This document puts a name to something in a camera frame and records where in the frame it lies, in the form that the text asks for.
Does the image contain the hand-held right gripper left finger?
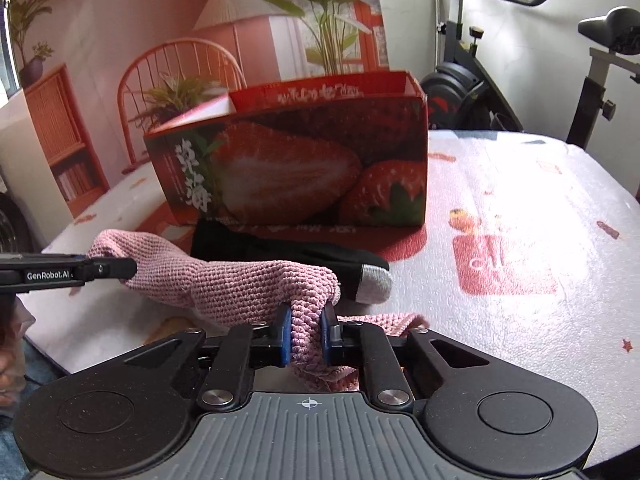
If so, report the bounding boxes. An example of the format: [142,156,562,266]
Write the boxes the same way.
[70,305,294,411]

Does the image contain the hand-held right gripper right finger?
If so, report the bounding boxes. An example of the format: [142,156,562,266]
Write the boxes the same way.
[320,305,502,413]

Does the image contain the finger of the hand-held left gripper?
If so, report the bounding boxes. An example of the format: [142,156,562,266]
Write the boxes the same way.
[82,257,138,282]

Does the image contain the pink knitted glove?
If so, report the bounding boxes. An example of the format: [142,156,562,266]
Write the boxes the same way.
[86,229,431,394]

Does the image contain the black glove with grey fingertip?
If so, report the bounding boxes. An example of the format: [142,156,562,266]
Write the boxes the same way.
[190,217,394,306]

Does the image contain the red strawberry cardboard box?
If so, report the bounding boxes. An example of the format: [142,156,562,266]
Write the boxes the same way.
[143,71,430,227]

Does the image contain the person's left hand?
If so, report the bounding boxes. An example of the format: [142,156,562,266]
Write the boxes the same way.
[0,296,37,407]

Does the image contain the blue jeans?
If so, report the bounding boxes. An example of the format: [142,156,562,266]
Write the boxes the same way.
[0,337,68,480]

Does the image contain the black exercise bike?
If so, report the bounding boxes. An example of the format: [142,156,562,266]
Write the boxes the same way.
[409,0,640,151]

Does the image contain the printed room wall backdrop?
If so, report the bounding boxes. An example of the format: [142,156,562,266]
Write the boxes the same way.
[0,0,392,221]

